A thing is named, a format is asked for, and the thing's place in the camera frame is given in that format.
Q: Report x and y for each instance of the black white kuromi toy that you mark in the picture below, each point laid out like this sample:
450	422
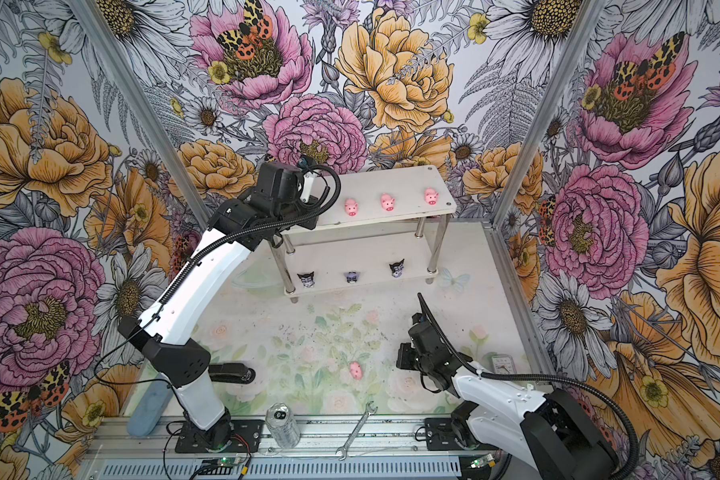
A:
307	279

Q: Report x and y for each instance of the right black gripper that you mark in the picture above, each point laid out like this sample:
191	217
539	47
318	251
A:
403	356

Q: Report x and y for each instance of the small white clock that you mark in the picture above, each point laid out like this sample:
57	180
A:
503	364

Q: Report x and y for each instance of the pink pig toy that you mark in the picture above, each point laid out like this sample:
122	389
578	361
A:
387	202
351	207
431	196
356	371

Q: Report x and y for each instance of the silver wrench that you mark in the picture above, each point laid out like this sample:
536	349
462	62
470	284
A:
370	410

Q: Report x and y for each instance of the green circuit board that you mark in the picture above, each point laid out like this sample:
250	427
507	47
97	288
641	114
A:
486	461
224	466

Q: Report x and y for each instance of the aluminium front rail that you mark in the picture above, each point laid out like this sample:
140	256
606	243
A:
321	436

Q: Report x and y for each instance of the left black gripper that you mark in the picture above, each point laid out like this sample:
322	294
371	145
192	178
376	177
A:
312	204

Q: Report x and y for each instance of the green circuit board right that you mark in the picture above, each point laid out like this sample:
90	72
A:
486	461

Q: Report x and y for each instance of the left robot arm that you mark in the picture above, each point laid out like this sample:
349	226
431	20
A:
162	333

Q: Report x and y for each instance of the silver drink can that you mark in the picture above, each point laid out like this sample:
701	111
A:
283	426

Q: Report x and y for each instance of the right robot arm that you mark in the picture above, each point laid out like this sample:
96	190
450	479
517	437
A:
549	431

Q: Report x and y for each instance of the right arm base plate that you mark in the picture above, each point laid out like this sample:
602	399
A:
439	435

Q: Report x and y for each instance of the black purple kuromi toy front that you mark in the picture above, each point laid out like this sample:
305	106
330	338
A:
352	277

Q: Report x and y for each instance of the blue grey sponge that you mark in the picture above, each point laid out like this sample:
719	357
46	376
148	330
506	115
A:
150	408

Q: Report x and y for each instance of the black purple kuromi toy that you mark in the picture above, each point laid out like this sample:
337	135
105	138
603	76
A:
352	277
397	268

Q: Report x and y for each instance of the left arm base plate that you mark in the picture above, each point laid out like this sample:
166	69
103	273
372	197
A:
229	436

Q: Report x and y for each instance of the black purple kuromi toy back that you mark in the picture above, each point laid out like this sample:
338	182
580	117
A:
397	268

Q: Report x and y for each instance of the white two-tier shelf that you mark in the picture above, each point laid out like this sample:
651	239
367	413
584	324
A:
374	238

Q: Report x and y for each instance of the green circuit board left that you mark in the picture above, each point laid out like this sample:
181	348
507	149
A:
224	466

